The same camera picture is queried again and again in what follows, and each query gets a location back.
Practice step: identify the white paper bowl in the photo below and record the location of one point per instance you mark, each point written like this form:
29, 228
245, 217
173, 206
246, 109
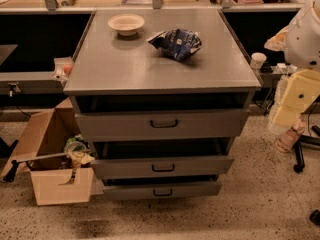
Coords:
126, 24

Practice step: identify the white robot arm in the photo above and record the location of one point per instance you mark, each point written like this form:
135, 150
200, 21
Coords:
294, 95

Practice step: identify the clear container with orange ball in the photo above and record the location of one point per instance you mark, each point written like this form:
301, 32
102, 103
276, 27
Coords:
62, 69

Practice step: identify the blue chip bag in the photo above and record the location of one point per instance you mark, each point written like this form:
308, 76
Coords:
177, 44

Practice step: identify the grey top drawer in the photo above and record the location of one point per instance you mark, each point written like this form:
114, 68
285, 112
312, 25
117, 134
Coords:
161, 125

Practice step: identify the grey bottom drawer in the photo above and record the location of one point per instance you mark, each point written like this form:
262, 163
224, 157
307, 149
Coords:
162, 191

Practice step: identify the white power adapter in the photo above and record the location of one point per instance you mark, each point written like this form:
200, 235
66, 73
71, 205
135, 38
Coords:
282, 67

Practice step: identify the grabber reacher tool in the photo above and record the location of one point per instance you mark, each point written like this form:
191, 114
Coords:
81, 155

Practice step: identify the grey drawer cabinet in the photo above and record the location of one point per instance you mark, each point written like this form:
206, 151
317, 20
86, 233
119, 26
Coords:
117, 74

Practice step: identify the white cup on shelf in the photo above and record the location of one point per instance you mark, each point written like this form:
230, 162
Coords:
257, 60

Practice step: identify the cardboard box with trash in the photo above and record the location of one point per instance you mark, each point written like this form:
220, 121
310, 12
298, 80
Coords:
45, 134

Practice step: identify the grey drawer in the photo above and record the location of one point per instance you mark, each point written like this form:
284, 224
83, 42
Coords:
161, 125
162, 191
161, 167

